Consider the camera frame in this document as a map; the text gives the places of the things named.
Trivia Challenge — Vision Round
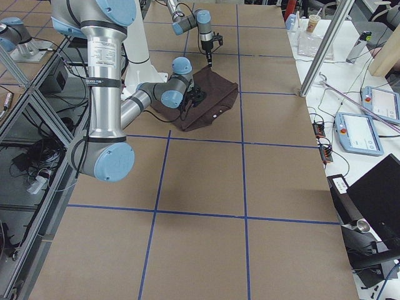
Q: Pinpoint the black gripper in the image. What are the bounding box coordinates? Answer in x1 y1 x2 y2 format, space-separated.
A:
182 87 207 108
200 31 223 68

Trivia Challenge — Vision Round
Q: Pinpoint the dark brown t-shirt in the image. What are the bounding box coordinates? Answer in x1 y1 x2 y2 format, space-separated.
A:
151 67 238 132

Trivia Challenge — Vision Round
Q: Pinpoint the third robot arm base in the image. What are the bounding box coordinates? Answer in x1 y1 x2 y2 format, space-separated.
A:
1 17 52 63

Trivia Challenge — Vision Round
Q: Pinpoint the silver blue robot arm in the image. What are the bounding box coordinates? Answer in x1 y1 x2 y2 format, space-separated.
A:
164 0 223 67
51 1 194 182

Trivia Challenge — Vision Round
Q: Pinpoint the red fire extinguisher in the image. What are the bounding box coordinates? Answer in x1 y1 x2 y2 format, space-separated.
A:
284 0 297 21

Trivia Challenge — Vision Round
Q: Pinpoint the clear plastic bag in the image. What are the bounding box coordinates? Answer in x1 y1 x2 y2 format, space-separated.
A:
297 31 324 57

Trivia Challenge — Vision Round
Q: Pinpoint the iced coffee cup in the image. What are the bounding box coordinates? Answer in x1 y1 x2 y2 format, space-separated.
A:
306 8 322 33

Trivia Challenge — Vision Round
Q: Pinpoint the white reacher grabber tool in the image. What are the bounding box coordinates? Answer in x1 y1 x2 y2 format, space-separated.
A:
319 72 400 134

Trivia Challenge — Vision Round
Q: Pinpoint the orange black connector board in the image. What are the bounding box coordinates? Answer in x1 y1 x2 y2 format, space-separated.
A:
310 112 333 166

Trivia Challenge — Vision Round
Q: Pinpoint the black power adapter box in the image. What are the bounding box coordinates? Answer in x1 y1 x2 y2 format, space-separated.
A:
39 60 68 94

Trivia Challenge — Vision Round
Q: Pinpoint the near blue teach pendant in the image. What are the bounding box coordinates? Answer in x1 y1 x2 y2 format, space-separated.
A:
334 112 384 156

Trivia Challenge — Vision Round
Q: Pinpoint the blue teach pendant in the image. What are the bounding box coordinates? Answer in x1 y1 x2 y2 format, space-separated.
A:
334 112 384 156
362 86 399 125

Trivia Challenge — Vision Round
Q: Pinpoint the far blue teach pendant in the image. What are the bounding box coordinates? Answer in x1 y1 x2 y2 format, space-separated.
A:
362 86 399 125

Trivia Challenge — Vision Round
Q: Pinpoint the black laptop computer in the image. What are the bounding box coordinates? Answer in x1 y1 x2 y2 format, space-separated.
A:
347 154 400 249

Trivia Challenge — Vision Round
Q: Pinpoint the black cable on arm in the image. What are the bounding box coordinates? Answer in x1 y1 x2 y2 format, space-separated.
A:
145 99 191 123

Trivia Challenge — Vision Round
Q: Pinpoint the aluminium frame post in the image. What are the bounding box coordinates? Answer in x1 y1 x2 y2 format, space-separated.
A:
299 0 355 98

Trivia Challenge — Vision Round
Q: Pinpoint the aluminium frame rack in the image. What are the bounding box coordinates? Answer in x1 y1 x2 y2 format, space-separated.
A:
1 40 89 299

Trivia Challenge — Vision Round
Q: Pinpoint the black camera stand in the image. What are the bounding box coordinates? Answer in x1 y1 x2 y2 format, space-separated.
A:
327 174 399 288

